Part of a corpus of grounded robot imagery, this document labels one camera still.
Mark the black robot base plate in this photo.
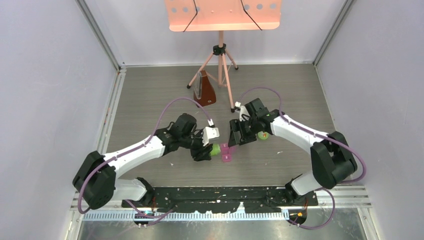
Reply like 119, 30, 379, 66
131, 186, 319, 214

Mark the pink music stand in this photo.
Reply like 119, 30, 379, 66
164, 0, 283, 112

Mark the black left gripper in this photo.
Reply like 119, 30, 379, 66
180, 129, 213, 161

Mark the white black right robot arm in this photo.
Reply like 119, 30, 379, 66
227, 98, 358, 205

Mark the green pill bottle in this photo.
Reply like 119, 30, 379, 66
209, 143, 221, 157

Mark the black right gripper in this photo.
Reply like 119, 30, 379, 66
228, 117, 260, 147

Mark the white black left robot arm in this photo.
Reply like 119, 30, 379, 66
72, 113, 220, 214

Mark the brown wooden metronome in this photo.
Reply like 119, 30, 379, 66
193, 70, 217, 107

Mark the green bottle cap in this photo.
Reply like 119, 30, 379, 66
257, 131, 269, 140

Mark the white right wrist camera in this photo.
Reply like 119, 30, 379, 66
234, 101, 250, 122

